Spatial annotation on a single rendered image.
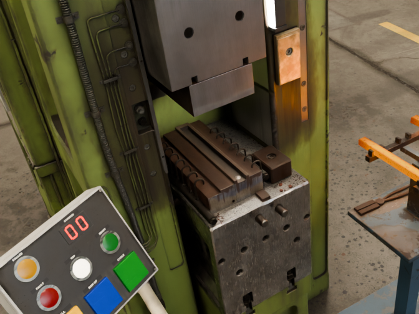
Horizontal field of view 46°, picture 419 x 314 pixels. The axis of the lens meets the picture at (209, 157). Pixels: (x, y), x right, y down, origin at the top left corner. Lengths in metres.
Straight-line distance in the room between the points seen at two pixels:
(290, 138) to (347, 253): 1.04
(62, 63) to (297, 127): 0.87
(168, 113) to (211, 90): 0.57
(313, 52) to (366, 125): 1.99
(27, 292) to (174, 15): 0.72
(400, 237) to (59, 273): 1.13
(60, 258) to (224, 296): 0.69
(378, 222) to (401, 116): 1.99
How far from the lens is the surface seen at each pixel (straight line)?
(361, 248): 2.74
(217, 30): 1.32
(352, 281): 2.58
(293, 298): 2.01
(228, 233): 1.57
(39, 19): 1.29
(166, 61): 1.27
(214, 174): 1.61
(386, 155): 1.73
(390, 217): 1.91
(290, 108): 1.76
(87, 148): 1.44
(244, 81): 1.41
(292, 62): 1.66
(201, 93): 1.35
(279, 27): 1.56
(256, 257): 1.72
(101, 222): 1.30
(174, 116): 1.93
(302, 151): 1.89
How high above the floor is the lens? 1.95
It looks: 34 degrees down
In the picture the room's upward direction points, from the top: 9 degrees counter-clockwise
